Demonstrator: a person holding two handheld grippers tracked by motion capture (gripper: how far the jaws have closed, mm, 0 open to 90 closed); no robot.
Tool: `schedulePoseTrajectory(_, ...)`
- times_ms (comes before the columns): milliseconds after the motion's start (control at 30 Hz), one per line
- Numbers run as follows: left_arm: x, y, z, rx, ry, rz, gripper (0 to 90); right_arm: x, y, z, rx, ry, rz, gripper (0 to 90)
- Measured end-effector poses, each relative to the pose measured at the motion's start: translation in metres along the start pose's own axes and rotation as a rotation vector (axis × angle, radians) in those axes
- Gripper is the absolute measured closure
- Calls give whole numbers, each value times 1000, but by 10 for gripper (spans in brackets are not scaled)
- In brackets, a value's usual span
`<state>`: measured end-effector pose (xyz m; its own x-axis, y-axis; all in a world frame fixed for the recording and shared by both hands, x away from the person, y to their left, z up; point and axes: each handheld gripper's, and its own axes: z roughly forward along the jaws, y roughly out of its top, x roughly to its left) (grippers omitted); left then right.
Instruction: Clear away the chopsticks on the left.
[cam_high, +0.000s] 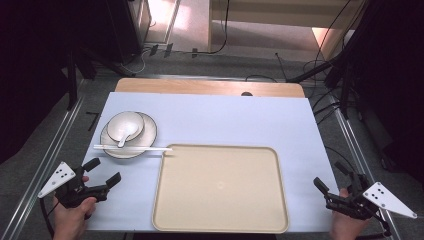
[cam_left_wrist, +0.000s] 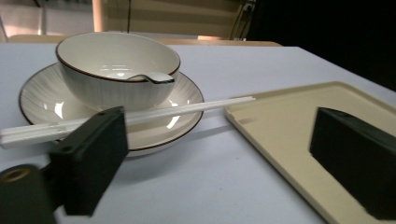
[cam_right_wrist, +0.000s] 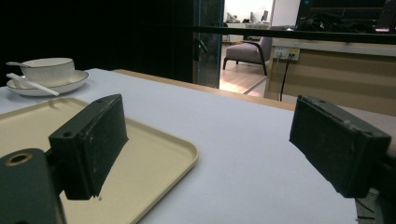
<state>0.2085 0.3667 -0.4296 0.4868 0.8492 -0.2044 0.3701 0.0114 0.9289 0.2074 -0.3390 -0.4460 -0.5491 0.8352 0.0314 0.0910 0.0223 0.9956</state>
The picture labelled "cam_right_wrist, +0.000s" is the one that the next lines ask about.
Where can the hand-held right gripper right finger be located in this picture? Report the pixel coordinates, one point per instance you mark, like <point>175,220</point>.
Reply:
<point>339,149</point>

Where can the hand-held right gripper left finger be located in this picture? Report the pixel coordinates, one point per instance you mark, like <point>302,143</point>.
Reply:
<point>90,149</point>

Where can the beige plastic tray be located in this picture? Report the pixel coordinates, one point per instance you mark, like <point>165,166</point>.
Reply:
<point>149,165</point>

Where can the white plate with dark rim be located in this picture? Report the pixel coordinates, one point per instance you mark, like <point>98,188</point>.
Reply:
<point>74,81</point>

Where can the white ceramic spoon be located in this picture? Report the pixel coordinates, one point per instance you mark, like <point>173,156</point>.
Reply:
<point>40,87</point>

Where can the white ribbed bowl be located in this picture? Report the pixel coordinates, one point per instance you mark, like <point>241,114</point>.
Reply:
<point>49,73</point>

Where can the wooden counter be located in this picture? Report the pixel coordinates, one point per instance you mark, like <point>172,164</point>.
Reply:
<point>342,77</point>

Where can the pale blue table cover sheet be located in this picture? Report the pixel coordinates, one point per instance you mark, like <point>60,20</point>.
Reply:
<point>233,140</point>

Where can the black horizontal bar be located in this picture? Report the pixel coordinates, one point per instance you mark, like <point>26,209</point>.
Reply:
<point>311,34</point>

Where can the black bag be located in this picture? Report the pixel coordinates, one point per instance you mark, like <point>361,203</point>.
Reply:
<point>330,23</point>

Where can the grey armchair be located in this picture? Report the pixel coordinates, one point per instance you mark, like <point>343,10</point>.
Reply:
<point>246,51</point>

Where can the dark glass door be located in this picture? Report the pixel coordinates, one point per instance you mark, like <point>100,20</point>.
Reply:
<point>213,65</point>

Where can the office desk with monitors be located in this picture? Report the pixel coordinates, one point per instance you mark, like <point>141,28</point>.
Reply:
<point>249,23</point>

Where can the wall power outlet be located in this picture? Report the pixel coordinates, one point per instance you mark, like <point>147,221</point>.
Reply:
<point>285,53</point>

